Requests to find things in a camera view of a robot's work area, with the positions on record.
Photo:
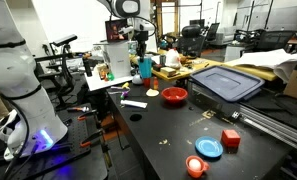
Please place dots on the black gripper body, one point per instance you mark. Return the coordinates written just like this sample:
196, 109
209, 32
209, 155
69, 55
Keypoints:
142, 36

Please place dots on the blue cups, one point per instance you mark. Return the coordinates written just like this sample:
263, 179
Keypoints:
145, 68

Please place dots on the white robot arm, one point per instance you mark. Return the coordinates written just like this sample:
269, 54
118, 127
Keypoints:
18, 73

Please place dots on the white box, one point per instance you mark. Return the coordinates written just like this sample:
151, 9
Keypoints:
118, 61

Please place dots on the open laptop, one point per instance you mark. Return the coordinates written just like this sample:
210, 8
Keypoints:
115, 30

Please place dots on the white plastic bag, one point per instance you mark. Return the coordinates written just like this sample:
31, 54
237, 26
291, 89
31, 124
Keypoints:
172, 59

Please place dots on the white dome object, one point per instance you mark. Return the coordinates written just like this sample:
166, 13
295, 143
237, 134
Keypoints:
137, 80

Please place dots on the red can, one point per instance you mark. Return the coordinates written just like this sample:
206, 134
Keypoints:
147, 82

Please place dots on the orange toy bottle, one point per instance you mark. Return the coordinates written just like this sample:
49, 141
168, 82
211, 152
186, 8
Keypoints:
155, 83

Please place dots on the yellow banana toy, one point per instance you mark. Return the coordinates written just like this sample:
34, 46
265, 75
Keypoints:
125, 85

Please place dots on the green ball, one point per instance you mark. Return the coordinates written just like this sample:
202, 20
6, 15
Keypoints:
110, 76

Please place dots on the silver fork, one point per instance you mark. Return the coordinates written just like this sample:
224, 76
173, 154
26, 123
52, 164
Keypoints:
118, 88

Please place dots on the purple eggplant toy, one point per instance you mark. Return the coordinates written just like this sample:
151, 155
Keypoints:
123, 95

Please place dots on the black office chair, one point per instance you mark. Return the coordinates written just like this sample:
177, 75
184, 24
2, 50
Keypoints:
191, 38

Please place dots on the white board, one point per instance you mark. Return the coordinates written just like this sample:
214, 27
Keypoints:
103, 83

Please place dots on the red plastic bowl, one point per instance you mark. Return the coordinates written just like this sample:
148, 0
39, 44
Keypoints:
174, 94

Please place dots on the yellow table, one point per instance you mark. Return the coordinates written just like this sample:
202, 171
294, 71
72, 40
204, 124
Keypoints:
201, 63

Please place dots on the blue bin lid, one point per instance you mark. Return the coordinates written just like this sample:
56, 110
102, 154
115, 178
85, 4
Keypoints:
227, 82

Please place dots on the blue plate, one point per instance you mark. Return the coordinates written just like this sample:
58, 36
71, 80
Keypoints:
208, 147

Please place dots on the red cube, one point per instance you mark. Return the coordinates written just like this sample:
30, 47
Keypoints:
230, 138

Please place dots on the white egg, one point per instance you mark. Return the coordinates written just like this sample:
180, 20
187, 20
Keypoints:
195, 164

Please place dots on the white paper sheets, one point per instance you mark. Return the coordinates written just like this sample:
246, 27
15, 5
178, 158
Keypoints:
271, 59

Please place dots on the orange cup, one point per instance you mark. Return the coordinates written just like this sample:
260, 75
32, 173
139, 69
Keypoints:
193, 172

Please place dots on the black camera on stand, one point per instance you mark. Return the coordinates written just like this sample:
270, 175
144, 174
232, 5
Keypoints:
64, 40

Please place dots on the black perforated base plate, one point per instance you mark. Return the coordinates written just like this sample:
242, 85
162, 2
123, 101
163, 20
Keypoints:
71, 156

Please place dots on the aluminium rail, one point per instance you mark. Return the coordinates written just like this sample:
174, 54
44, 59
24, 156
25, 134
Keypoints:
274, 128

